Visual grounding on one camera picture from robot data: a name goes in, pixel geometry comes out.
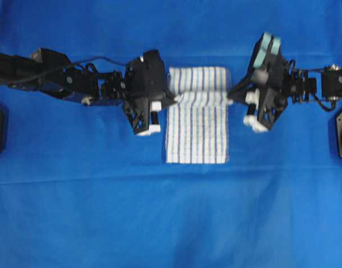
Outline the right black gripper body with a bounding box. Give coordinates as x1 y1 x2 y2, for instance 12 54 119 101
243 59 288 133

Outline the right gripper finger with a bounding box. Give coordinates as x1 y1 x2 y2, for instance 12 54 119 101
227 75 256 103

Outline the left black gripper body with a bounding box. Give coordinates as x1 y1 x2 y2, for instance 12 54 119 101
122 58 167 136

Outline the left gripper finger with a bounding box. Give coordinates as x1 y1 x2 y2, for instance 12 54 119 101
161 89 178 104

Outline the blue striped white towel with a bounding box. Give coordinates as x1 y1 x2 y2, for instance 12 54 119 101
165 66 232 164

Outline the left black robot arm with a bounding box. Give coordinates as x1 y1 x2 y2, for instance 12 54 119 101
0 48 177 136

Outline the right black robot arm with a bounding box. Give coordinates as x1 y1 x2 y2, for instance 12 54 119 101
227 59 342 132

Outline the blue tablecloth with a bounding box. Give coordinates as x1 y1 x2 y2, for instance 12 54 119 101
0 1 342 267

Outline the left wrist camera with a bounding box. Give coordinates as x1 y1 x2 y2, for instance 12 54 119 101
139 49 165 71

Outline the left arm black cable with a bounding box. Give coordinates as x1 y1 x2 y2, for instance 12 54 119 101
67 55 132 70

